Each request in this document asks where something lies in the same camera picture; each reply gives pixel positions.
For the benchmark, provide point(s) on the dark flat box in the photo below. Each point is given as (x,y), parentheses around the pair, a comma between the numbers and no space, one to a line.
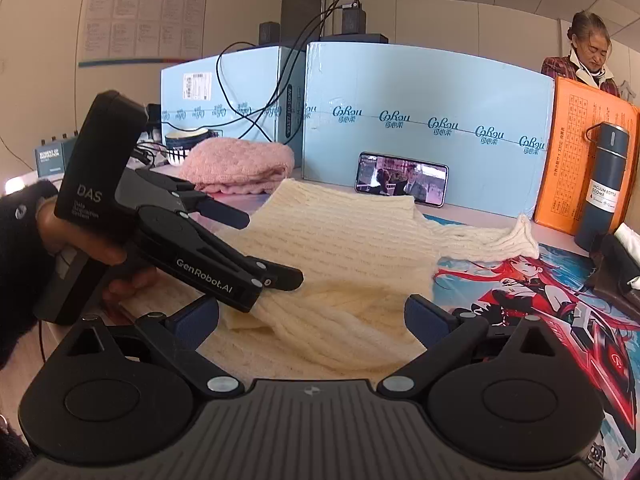
(355,38)

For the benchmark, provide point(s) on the pink knit cloth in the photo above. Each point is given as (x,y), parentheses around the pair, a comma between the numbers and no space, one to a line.
(235,165)

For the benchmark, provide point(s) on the large light blue carton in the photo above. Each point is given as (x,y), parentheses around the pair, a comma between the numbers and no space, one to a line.
(425,90)

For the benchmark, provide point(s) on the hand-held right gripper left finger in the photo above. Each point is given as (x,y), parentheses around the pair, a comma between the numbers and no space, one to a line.
(195,322)

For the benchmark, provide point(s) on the printed anime desk mat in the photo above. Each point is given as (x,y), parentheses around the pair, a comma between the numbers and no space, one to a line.
(550,310)

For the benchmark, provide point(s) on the orange printed box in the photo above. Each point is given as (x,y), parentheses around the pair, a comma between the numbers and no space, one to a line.
(565,160)

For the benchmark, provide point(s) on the small grey blue box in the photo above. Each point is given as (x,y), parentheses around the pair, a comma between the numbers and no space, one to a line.
(50,157)

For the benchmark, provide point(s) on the person's left hand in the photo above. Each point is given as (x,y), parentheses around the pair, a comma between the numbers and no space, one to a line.
(132,282)

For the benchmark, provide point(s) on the dark brown leather box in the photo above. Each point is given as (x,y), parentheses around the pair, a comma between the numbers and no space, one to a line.
(612,265)

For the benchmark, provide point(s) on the cream knit sweater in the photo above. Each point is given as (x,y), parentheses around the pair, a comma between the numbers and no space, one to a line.
(350,270)

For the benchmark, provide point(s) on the white cloth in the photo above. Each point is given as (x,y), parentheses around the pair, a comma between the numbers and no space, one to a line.
(627,234)

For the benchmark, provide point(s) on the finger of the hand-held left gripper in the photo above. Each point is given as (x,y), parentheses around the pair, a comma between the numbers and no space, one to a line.
(225,217)
(285,280)

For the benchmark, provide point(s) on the wall poster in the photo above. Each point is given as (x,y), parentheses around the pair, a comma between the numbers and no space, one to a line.
(145,15)

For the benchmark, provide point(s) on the dark patterned bowl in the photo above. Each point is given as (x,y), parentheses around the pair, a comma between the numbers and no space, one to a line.
(187,142)

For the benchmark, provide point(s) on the black power adapter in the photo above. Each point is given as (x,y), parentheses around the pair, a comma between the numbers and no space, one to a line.
(269,32)
(352,19)

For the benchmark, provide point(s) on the dark blue vacuum bottle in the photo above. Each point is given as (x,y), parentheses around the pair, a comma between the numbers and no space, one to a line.
(600,195)

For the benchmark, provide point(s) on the smartphone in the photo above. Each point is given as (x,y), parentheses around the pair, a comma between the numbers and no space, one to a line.
(400,179)

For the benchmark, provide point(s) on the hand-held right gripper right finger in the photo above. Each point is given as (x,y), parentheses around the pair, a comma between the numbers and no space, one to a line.
(429,321)

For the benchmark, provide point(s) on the light blue carton with label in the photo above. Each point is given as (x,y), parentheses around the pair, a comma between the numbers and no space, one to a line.
(225,85)

